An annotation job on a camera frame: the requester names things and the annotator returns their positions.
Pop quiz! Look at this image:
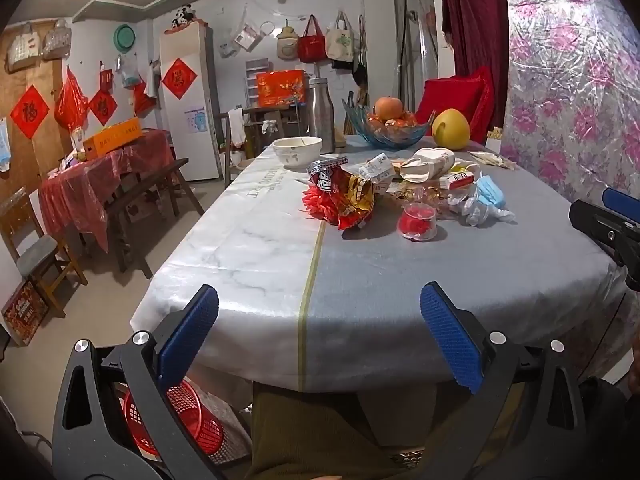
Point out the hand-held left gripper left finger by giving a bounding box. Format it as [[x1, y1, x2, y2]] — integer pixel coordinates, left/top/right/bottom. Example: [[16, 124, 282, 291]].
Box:
[[51, 284, 236, 480]]

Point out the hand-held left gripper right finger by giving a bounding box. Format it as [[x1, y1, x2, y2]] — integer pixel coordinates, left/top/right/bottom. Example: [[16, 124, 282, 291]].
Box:
[[419, 281, 588, 480]]

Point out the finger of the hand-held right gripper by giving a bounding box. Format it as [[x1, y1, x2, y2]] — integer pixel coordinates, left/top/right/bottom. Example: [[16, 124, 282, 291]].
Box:
[[602, 187, 640, 212], [569, 199, 640, 267]]

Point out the red plastic basket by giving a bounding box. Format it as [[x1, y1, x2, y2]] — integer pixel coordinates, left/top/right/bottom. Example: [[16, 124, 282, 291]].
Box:
[[122, 379, 226, 461]]

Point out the blue face mask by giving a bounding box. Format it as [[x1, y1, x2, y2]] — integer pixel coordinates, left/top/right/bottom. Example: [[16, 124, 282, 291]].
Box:
[[472, 176, 508, 208]]

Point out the clear cup with red filling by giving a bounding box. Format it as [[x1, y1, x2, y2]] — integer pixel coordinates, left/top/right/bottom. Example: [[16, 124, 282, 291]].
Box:
[[397, 203, 438, 242]]

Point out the grey white marble tablecloth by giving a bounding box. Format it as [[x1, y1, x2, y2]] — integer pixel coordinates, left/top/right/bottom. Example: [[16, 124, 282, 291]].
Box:
[[129, 135, 628, 401]]

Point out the clear plastic wrapper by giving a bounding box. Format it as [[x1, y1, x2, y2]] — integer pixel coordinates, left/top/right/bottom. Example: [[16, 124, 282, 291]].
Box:
[[447, 187, 516, 226]]

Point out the pack of bamboo sticks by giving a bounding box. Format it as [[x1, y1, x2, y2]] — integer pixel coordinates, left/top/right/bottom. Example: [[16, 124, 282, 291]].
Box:
[[470, 151, 516, 170]]

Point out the olive green cloth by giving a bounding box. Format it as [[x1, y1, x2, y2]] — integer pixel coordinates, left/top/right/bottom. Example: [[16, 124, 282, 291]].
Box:
[[247, 382, 406, 480]]

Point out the red white cigarette box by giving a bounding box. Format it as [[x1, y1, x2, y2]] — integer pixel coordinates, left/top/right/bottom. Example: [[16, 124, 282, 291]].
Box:
[[440, 170, 476, 191]]

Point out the dark wooden bench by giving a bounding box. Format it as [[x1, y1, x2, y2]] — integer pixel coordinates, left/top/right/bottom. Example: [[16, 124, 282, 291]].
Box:
[[105, 159, 191, 280]]

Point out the red printed carton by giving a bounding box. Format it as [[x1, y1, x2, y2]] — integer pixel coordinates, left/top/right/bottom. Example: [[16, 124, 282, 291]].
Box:
[[0, 280, 50, 347]]

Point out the wooden chair with grey cushion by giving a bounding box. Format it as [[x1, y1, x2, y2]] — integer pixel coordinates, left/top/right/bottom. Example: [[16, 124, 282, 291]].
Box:
[[0, 200, 88, 321]]

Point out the red snack bag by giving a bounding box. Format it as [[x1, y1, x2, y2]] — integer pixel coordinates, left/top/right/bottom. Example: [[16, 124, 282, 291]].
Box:
[[306, 157, 376, 231]]

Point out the red plastic table cover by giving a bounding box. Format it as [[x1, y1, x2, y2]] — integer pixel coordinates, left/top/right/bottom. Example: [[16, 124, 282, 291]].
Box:
[[39, 129, 176, 253]]

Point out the red flower ornament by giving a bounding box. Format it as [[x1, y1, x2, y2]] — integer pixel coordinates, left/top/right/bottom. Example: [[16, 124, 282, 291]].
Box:
[[302, 185, 341, 223]]

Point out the yellow pomelo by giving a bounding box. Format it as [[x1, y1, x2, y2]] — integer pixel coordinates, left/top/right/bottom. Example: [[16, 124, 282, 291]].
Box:
[[431, 108, 471, 150]]

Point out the white snack wrapper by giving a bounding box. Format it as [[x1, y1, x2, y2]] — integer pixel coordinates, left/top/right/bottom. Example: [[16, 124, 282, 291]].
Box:
[[359, 152, 397, 182]]

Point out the white refrigerator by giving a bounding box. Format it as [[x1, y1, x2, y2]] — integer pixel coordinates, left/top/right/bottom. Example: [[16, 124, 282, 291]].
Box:
[[159, 24, 222, 182]]

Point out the red cushion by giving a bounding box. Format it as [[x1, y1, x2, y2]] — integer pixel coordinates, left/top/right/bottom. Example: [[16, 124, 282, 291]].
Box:
[[415, 66, 496, 143]]

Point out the white ceramic bowl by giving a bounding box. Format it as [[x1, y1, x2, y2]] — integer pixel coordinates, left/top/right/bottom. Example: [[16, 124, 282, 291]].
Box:
[[272, 136, 323, 170]]

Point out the white towel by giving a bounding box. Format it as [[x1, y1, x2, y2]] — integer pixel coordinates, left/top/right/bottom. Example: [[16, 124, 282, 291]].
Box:
[[228, 108, 247, 148]]

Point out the orange cardboard box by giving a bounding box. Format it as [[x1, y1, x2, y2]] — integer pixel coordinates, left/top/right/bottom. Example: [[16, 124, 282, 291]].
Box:
[[81, 117, 142, 158]]

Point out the glass fruit bowl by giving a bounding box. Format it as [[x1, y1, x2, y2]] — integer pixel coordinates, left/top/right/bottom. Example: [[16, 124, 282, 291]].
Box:
[[341, 98, 435, 148]]

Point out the large orange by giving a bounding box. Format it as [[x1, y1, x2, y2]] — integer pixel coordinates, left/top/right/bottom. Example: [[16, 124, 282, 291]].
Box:
[[374, 96, 404, 122]]

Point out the dark red curtain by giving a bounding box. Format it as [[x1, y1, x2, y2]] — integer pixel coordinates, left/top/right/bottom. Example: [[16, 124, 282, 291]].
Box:
[[441, 0, 511, 78]]

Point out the red diamond paper poster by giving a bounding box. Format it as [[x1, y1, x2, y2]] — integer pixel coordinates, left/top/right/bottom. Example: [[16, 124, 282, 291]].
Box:
[[87, 89, 119, 127], [161, 58, 198, 101], [10, 85, 51, 138]]

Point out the steel thermos flask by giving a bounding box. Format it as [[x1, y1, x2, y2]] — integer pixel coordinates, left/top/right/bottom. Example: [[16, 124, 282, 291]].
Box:
[[307, 77, 337, 155]]

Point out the red orange gift box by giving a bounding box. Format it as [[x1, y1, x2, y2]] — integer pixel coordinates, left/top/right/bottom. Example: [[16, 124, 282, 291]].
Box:
[[256, 71, 306, 107]]

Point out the red plastic bag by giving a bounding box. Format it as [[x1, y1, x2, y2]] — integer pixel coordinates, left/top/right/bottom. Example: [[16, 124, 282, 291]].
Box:
[[54, 67, 90, 131]]

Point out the blue white mask pack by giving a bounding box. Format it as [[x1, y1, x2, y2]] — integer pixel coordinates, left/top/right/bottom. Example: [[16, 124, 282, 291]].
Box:
[[0, 117, 12, 173]]

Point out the red tote bag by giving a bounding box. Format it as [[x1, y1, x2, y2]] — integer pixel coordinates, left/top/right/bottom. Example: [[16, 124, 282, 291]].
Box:
[[298, 15, 327, 63]]

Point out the floral plastic wall sheet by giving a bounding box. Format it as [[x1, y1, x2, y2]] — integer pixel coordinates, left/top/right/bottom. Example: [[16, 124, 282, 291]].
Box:
[[500, 0, 640, 201]]

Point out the green wall basin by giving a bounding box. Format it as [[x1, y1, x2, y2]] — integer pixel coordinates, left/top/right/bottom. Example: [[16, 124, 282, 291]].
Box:
[[113, 24, 136, 52]]

